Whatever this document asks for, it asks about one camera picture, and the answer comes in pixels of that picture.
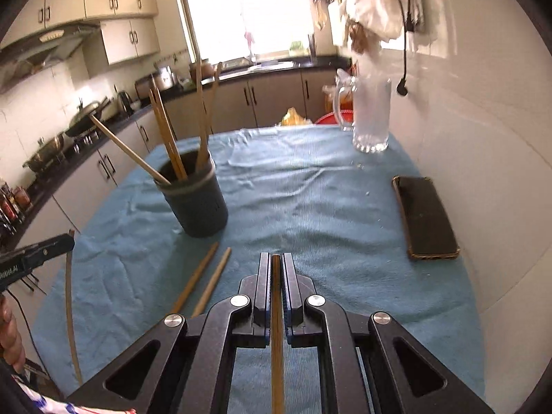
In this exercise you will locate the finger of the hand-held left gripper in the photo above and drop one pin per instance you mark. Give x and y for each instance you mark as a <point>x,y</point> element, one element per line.
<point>49,252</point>

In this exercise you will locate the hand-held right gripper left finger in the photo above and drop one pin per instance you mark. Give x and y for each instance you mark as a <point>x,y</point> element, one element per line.
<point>265,293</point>

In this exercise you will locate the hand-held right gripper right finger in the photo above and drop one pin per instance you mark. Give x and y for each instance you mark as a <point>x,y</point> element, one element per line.
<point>289,293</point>

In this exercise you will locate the long bamboo chopstick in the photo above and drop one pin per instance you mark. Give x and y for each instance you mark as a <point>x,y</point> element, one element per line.
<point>199,103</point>
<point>66,297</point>
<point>213,99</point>
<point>129,152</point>
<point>194,278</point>
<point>213,280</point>
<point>277,375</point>
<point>165,138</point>
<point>172,138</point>

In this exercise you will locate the dark grey utensil holder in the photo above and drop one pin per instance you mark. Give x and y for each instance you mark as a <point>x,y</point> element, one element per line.
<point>198,211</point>

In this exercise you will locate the person's left hand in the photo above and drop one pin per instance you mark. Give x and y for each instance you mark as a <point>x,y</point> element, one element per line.
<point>11,340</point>

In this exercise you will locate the condiment bottles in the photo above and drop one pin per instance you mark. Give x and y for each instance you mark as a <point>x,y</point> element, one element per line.
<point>17,200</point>

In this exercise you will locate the blue tablecloth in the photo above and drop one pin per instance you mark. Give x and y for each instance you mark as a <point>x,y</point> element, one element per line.
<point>302,207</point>

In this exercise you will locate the steel pot with lid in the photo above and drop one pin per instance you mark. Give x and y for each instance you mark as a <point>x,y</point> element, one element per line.
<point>45,153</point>

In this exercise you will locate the gas stove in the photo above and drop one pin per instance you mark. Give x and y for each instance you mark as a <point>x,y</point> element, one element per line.
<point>86,140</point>

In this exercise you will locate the person's patterned clothing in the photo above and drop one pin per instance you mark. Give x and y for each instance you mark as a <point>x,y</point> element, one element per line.
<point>39,403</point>

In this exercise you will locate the black wok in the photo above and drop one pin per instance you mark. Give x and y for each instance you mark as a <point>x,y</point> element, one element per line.
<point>84,123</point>

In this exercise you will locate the black smartphone in clear case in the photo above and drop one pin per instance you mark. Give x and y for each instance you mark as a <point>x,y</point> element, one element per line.
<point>427,220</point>

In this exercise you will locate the dark electric kettle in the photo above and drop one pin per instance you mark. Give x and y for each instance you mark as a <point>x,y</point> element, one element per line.
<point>125,103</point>

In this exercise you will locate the yellow plastic bag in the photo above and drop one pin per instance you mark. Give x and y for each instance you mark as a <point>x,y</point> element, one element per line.
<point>295,117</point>

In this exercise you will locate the red plastic basin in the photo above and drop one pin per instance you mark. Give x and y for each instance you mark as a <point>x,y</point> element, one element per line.
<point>330,118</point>

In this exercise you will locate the cream kitchen base cabinets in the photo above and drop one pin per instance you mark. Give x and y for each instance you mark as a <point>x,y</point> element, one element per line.
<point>276,95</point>

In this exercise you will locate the clear glass mug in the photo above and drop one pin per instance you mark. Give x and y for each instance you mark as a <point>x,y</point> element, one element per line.
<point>371,112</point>

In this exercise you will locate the steel range hood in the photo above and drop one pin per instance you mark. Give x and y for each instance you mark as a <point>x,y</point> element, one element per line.
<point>43,47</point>

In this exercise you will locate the black kitchen countertop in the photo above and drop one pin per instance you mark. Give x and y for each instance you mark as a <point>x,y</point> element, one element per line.
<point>319,64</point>

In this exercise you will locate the brown cooking pot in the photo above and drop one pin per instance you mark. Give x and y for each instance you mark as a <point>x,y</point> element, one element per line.
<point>207,69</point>

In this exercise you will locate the small green plant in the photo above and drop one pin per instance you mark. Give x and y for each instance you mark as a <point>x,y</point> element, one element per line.
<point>296,47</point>

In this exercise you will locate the faucet with pink cloth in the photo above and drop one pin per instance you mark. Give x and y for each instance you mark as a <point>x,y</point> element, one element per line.
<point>250,39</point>

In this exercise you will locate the kitchen window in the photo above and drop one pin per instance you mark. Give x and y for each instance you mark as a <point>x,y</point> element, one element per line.
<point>215,8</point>

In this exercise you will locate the hanging plastic bags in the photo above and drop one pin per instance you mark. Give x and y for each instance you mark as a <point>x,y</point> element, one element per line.
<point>371,4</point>

